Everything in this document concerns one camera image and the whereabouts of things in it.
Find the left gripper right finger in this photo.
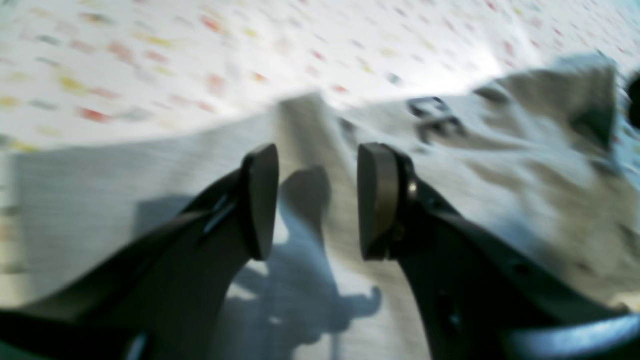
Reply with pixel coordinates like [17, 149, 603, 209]
[357, 143, 640, 360]

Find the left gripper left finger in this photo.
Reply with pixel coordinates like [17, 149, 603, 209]
[1, 143, 280, 360]

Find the grey T-shirt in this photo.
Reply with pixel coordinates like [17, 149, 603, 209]
[13, 54, 639, 360]

